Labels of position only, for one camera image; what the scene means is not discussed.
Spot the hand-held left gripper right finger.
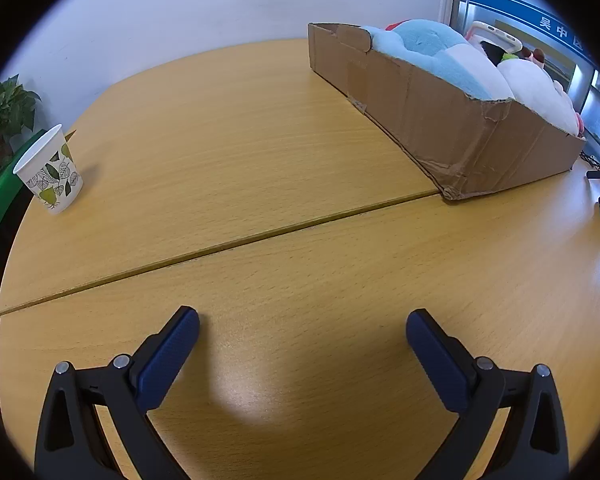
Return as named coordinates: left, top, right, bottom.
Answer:
left=406, top=309, right=570, bottom=480

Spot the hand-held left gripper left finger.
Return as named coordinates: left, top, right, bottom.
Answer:
left=34, top=306, right=200, bottom=480

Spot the white panda plush toy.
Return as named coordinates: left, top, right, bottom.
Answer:
left=480, top=42, right=586, bottom=136

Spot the white phone case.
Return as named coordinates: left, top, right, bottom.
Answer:
left=466, top=21, right=524, bottom=57

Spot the brown cardboard box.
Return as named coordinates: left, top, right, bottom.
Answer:
left=307, top=22, right=587, bottom=202

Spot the light blue plush toy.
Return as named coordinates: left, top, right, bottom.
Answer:
left=370, top=19, right=516, bottom=102

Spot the blue sign band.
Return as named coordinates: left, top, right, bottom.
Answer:
left=470, top=0, right=598, bottom=68

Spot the leaf print paper cup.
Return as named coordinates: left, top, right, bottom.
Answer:
left=12, top=124, right=84, bottom=215

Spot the green potted plant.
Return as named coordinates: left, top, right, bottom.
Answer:
left=0, top=74, right=42, bottom=196

